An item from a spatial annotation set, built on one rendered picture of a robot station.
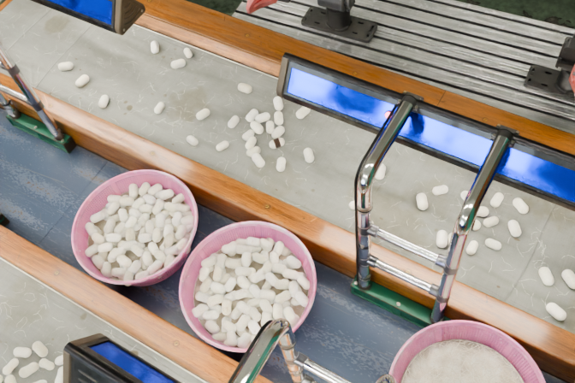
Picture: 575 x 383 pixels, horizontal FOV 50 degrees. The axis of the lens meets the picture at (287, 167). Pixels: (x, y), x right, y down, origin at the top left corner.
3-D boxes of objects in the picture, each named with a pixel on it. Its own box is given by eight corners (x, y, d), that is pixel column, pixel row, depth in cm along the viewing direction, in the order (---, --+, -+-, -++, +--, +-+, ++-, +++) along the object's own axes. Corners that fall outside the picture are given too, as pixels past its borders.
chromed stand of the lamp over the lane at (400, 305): (390, 219, 134) (400, 82, 97) (480, 258, 127) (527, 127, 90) (350, 292, 126) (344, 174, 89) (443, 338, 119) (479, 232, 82)
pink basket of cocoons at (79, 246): (137, 174, 148) (124, 152, 140) (230, 220, 138) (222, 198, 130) (63, 267, 136) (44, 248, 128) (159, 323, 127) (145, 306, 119)
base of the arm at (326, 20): (368, 21, 157) (379, 3, 160) (297, 2, 163) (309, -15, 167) (368, 44, 164) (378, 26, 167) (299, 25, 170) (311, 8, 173)
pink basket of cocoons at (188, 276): (206, 236, 137) (196, 215, 129) (327, 247, 132) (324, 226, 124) (175, 356, 123) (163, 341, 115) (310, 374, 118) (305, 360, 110)
